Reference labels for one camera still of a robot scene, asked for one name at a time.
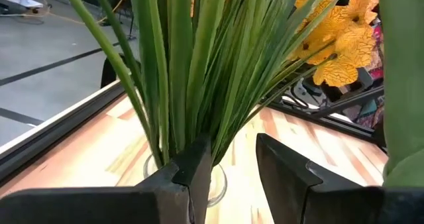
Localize green leafy stems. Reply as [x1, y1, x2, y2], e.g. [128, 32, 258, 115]
[211, 0, 380, 167]

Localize white floor stand base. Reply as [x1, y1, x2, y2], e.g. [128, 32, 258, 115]
[5, 0, 44, 10]

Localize yellow red artificial tulip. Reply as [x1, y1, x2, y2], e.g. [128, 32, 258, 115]
[378, 0, 424, 188]

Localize black frame clamp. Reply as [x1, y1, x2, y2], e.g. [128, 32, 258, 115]
[100, 53, 133, 89]

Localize clear ribbed glass vase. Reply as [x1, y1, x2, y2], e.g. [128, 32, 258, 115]
[142, 152, 229, 209]

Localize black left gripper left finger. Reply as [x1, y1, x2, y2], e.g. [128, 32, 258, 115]
[0, 136, 213, 224]

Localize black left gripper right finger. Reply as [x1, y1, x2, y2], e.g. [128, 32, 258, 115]
[256, 133, 424, 224]

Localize black metal rig frame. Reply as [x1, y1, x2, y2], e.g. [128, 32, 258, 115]
[0, 80, 387, 188]

